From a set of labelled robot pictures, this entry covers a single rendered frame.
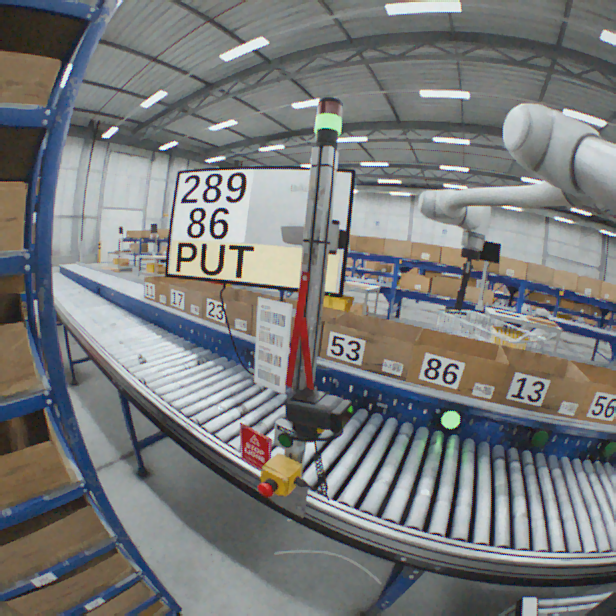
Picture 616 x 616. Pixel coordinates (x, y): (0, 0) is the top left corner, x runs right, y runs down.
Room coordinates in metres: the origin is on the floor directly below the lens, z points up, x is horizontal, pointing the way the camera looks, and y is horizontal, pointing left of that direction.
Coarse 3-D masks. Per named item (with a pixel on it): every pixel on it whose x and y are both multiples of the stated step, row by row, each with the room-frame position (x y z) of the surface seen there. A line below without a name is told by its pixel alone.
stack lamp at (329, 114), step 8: (320, 104) 0.52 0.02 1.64; (328, 104) 0.51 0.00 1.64; (336, 104) 0.51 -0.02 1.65; (320, 112) 0.51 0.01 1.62; (328, 112) 0.51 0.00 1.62; (336, 112) 0.51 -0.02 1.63; (320, 120) 0.51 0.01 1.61; (328, 120) 0.51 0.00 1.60; (336, 120) 0.51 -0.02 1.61; (336, 128) 0.51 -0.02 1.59
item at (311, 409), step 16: (288, 400) 0.46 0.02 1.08; (304, 400) 0.44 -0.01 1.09; (320, 400) 0.45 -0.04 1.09; (336, 400) 0.45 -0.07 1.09; (288, 416) 0.45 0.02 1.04; (304, 416) 0.43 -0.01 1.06; (320, 416) 0.42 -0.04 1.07; (336, 416) 0.41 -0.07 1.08; (304, 432) 0.45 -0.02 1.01; (320, 432) 0.44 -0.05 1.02; (336, 432) 0.40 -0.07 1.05
